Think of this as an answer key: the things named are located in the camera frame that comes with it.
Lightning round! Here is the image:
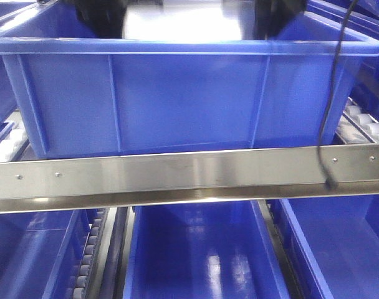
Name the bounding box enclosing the steel shelf rail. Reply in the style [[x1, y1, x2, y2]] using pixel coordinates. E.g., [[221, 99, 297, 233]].
[[0, 144, 379, 214]]

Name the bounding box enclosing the right upper roller track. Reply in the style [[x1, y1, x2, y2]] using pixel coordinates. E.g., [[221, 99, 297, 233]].
[[335, 97, 379, 145]]

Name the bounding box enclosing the right upper blue bin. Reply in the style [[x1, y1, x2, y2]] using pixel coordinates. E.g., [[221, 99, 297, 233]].
[[306, 1, 379, 121]]

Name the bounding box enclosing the lower right blue bin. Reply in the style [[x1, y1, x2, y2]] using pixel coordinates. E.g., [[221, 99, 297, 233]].
[[269, 194, 379, 298]]

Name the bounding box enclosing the left upper blue bin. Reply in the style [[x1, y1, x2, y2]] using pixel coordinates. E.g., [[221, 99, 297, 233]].
[[0, 1, 34, 131]]

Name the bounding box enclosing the black cable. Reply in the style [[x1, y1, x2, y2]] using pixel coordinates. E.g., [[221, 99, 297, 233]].
[[315, 0, 360, 189]]

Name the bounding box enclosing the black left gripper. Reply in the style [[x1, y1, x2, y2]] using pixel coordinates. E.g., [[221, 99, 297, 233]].
[[73, 0, 129, 39]]

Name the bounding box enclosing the blue bin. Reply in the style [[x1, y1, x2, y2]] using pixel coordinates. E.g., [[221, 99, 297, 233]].
[[123, 201, 289, 298], [0, 1, 34, 131], [306, 1, 379, 121], [0, 210, 90, 298], [269, 194, 379, 298]]

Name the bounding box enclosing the roller track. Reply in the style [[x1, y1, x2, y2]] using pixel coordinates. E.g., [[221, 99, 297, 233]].
[[335, 97, 379, 145], [70, 209, 108, 298], [0, 110, 29, 163]]

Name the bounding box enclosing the lower roller track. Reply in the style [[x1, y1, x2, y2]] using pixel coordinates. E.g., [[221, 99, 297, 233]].
[[70, 209, 108, 298]]

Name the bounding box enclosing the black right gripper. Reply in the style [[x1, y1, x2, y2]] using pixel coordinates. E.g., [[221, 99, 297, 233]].
[[254, 0, 307, 38]]

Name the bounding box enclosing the large blue target box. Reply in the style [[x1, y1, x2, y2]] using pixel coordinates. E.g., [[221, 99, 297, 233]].
[[0, 1, 365, 159]]

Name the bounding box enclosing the left upper roller track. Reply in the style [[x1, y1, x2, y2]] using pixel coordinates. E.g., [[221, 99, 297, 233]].
[[0, 110, 29, 163]]

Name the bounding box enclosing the small silver ribbed tray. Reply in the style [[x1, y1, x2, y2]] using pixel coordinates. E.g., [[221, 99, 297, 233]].
[[122, 1, 255, 43]]

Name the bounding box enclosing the lower centre blue bin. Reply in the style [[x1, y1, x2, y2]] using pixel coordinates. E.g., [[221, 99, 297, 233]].
[[123, 201, 289, 298]]

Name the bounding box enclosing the lower left blue bin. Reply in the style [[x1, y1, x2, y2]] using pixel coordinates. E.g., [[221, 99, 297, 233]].
[[0, 210, 90, 298]]

